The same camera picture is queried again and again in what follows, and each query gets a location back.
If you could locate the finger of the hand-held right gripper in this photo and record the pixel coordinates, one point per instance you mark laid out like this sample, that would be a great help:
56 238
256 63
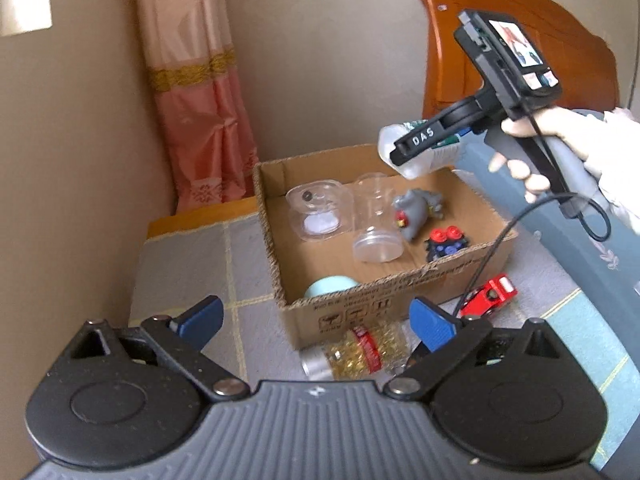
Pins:
400 152
463 133

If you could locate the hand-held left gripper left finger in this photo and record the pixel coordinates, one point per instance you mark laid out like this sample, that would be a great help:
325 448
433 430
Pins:
200 317

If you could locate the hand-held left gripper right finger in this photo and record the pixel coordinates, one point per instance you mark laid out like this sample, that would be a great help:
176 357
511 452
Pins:
432 325

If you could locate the white translucent plastic bottle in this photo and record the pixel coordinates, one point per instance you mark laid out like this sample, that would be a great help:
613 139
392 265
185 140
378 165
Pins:
386 142

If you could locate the grey shark toy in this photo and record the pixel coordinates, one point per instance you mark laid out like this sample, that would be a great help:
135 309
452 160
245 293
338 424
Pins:
412 212

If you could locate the red and black toy car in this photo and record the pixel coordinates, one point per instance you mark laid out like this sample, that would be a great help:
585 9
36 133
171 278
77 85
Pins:
445 247

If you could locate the clear bottle of yellow capsules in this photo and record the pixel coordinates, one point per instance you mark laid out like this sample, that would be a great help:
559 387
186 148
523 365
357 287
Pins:
350 355

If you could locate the clear plastic jar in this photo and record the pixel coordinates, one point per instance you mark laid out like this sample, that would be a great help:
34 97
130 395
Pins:
375 245

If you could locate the clear square plastic container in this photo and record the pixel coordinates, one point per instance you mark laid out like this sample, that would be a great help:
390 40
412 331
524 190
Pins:
320 220

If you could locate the cardboard box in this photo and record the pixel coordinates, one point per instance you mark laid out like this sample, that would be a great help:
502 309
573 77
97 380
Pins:
325 320

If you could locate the teal egg-shaped case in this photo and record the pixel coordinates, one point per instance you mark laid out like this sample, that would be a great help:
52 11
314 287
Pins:
330 286

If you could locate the person's right forearm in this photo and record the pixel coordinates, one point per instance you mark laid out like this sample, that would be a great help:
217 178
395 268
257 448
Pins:
620 160

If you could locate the person's right hand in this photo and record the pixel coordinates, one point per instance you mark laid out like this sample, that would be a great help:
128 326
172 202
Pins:
575 127

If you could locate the grey and teal printed blanket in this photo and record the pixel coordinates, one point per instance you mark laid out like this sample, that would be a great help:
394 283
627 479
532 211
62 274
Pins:
200 270

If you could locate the wooden bed headboard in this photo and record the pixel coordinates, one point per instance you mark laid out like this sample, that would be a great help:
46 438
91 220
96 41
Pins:
450 60

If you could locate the wooden nightstand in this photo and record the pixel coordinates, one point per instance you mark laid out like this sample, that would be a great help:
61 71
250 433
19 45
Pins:
200 217

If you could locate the blue floral bed sheet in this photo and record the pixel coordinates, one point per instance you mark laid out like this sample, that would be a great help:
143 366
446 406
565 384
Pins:
550 240

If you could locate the pink curtain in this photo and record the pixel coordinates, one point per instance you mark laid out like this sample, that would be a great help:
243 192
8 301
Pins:
195 85

